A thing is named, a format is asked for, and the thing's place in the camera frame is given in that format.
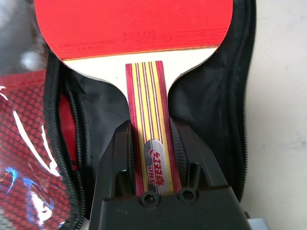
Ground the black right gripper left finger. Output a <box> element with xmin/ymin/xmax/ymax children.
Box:
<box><xmin>89</xmin><ymin>120</ymin><xmax>139</xmax><ymax>230</ymax></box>

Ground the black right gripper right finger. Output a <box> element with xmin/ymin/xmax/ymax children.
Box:
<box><xmin>169</xmin><ymin>116</ymin><xmax>229</xmax><ymax>190</ymax></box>

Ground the red and black paddle case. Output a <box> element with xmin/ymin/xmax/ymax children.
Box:
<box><xmin>0</xmin><ymin>0</ymin><xmax>258</xmax><ymax>230</ymax></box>

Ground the red ping-pong paddle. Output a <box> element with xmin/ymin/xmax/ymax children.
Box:
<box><xmin>33</xmin><ymin>0</ymin><xmax>235</xmax><ymax>195</ymax></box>

